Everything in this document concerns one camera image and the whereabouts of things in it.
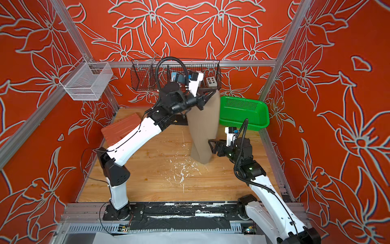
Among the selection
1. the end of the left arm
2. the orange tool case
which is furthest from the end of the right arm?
the orange tool case

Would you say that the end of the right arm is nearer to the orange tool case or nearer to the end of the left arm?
the end of the left arm

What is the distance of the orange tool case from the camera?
38.4 inches
